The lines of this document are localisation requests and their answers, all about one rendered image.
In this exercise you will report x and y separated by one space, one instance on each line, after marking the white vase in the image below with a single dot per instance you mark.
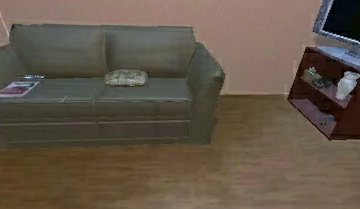
346 85

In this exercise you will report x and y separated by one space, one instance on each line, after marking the patterned beige cushion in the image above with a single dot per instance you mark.
126 77

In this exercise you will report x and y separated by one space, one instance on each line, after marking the olive green sofa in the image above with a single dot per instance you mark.
148 101

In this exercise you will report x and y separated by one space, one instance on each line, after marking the thin pale pencil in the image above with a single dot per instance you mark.
64 98

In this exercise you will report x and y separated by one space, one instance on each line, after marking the small green ornament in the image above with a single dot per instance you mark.
311 75

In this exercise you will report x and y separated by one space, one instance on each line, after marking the dark red wooden shelf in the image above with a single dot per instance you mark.
354 112

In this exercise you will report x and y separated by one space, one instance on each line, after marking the silver framed television set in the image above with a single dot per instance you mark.
352 18

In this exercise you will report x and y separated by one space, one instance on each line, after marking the small grey remote control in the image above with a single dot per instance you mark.
33 77

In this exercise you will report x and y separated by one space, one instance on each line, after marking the small dark object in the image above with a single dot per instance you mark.
324 121

